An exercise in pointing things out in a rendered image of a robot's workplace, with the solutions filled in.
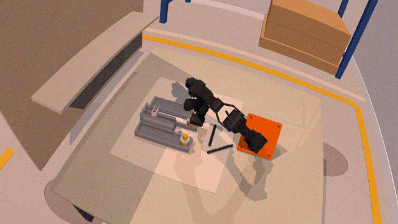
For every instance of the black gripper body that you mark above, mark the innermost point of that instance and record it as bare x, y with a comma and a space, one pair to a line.
198, 118

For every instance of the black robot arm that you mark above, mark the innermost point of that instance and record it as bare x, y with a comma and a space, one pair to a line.
235, 121

